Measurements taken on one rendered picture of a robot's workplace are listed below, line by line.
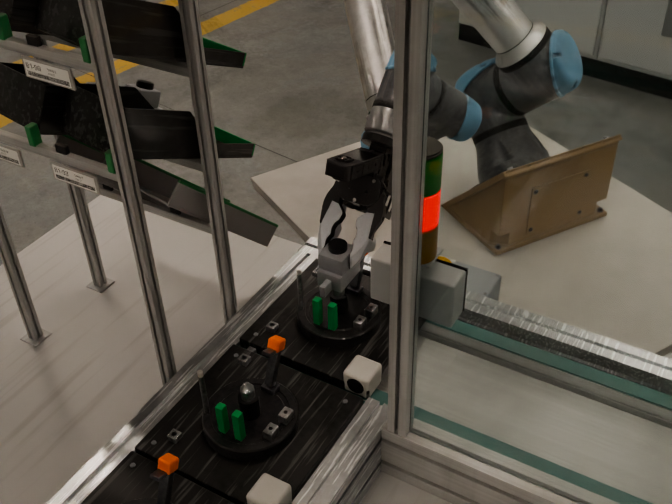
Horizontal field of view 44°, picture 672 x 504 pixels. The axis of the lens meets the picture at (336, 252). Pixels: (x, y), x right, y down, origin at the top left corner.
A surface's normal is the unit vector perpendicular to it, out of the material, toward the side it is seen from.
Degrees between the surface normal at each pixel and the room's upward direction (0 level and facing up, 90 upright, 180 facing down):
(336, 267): 92
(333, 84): 0
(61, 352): 0
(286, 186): 0
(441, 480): 90
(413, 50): 90
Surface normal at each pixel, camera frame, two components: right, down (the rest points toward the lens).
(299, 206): -0.02, -0.79
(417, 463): -0.51, 0.54
